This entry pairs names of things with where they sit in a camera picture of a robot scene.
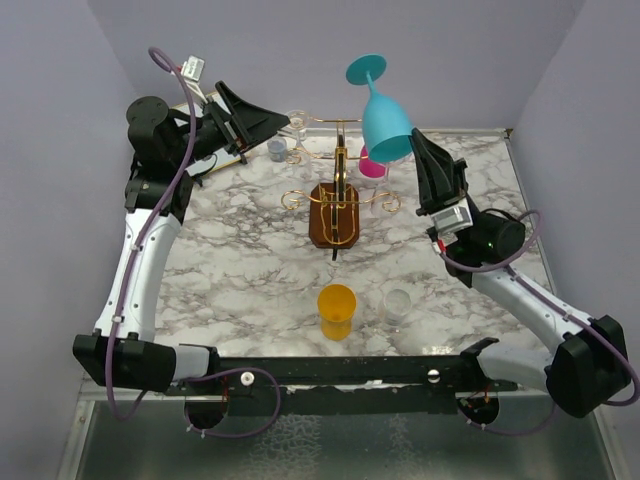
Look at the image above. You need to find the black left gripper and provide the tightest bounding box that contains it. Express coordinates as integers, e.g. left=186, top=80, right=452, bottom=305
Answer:
left=170, top=80, right=290, bottom=169

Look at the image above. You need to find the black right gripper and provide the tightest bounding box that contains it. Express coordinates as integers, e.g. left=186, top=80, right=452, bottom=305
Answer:
left=410, top=129, right=481, bottom=221

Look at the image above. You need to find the clear champagne flute glass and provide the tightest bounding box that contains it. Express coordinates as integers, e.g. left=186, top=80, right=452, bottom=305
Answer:
left=284, top=110, right=313, bottom=181

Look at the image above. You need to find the blue plastic wine glass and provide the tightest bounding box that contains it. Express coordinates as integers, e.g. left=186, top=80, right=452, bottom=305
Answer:
left=345, top=54, right=412, bottom=164

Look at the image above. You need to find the pink plastic wine glass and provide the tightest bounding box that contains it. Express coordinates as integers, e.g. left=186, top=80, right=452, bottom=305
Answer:
left=358, top=145, right=388, bottom=179

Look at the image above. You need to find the short clear glass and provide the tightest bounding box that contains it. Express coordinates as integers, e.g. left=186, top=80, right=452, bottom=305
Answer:
left=378, top=288, right=413, bottom=333

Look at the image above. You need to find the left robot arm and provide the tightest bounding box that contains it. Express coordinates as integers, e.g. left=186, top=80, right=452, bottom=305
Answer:
left=72, top=81, right=290, bottom=395

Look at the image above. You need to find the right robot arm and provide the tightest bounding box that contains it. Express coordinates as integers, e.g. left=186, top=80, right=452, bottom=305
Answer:
left=409, top=129, right=639, bottom=418

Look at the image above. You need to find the gold and black glass rack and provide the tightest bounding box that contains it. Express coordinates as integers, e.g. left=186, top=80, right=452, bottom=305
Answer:
left=280, top=115, right=373, bottom=259

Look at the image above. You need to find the orange plastic wine glass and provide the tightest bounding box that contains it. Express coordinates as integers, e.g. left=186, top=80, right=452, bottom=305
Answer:
left=317, top=284, right=357, bottom=341

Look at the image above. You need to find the small framed whiteboard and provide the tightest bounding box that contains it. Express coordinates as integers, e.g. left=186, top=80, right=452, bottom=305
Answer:
left=172, top=91, right=248, bottom=180

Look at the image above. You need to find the small jar of paper clips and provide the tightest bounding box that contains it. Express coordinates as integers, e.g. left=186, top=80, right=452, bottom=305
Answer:
left=267, top=137, right=288, bottom=163

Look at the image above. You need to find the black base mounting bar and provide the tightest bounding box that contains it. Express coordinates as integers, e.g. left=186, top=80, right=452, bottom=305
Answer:
left=166, top=354, right=517, bottom=416

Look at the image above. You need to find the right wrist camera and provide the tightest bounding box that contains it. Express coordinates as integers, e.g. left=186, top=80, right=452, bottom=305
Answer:
left=430, top=199, right=473, bottom=254

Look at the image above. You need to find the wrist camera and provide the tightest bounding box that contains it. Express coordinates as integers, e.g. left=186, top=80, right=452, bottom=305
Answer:
left=180, top=55, right=207, bottom=103
left=430, top=199, right=473, bottom=254

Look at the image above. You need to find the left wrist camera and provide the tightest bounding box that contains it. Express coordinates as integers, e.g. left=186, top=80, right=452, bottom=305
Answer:
left=180, top=55, right=207, bottom=103

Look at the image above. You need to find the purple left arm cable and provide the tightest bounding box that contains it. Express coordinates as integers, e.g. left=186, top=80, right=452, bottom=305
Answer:
left=104, top=46, right=282, bottom=441

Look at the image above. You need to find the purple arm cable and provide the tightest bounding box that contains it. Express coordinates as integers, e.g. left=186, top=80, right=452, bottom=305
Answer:
left=104, top=46, right=282, bottom=441
left=439, top=208, right=640, bottom=435

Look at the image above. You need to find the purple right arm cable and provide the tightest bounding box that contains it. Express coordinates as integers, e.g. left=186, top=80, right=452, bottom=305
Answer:
left=439, top=208, right=640, bottom=435

